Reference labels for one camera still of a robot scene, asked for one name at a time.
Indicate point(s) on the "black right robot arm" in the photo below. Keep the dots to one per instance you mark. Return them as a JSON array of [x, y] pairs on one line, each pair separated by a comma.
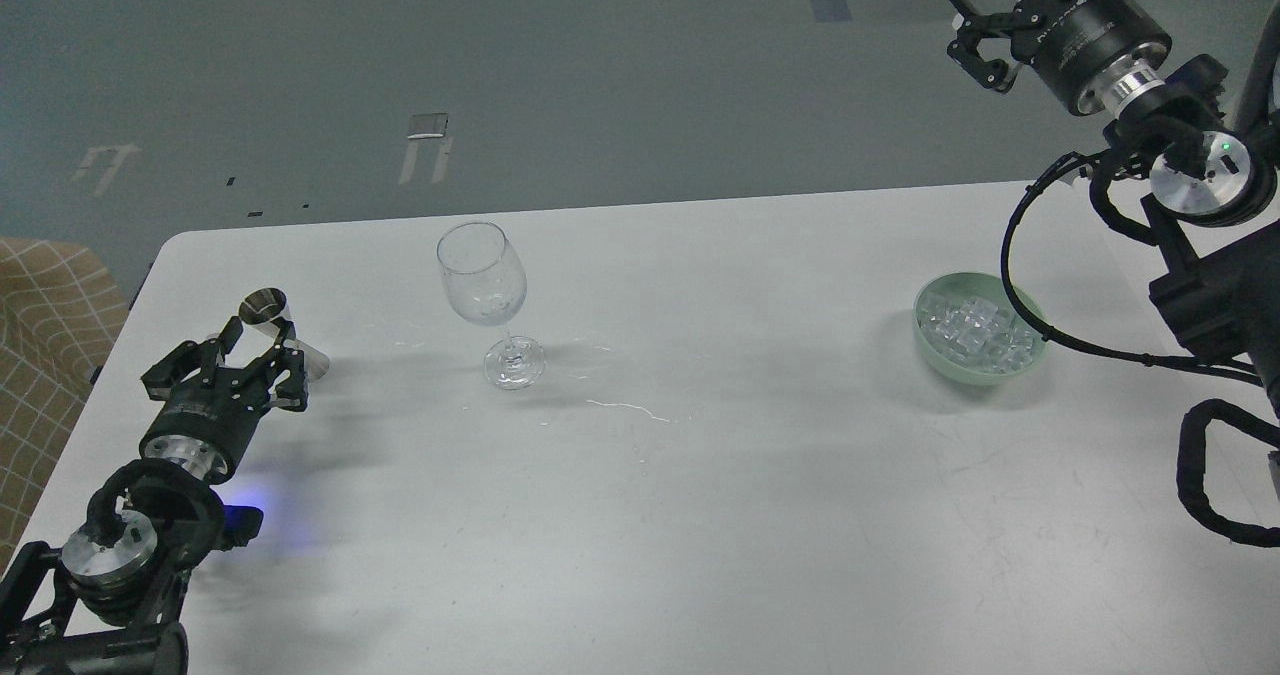
[[1172, 161]]

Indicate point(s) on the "green bowl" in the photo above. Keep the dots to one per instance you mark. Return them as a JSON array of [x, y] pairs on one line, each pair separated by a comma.
[[968, 330]]

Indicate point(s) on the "clear wine glass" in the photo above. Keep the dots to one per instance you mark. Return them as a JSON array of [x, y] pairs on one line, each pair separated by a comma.
[[485, 283]]

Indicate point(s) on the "steel double jigger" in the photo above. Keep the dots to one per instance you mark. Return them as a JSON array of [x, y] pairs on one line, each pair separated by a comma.
[[267, 311]]

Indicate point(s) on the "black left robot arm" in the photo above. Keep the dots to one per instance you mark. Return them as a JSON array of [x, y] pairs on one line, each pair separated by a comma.
[[109, 600]]

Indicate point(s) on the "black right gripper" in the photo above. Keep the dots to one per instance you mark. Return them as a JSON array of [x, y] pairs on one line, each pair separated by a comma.
[[1095, 30]]

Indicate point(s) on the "tan checkered chair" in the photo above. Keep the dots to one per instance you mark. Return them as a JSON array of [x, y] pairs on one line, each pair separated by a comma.
[[61, 312]]

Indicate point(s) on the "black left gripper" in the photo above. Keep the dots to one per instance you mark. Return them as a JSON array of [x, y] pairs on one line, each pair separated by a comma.
[[209, 413]]

